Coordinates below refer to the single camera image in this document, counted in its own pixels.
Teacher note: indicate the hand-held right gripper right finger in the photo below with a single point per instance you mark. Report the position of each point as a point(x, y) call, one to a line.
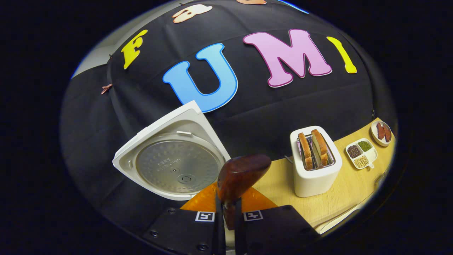
point(239, 237)

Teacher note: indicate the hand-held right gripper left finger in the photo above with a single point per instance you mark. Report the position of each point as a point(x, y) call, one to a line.
point(219, 233)

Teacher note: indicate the brown wooden spoon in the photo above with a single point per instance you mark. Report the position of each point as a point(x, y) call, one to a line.
point(240, 173)

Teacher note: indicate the white rice cooker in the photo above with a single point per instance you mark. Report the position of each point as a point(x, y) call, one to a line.
point(177, 166)

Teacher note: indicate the white toaster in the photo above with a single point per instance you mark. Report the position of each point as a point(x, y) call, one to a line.
point(315, 180)

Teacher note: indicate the black backdrop cloth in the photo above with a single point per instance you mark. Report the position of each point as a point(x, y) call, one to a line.
point(265, 113)

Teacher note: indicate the brown beans heap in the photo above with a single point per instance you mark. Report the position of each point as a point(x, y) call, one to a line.
point(354, 151)

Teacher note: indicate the yellow beans heap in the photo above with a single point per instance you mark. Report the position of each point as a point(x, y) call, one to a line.
point(361, 162)

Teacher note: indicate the green beans heap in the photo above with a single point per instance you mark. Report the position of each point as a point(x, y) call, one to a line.
point(365, 146)

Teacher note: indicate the white divided dish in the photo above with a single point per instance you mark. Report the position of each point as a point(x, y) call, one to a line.
point(372, 156)

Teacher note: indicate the white round plate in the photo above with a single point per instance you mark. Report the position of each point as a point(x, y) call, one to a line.
point(374, 136)

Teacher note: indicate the copper clip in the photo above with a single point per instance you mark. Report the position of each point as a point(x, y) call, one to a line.
point(106, 88)

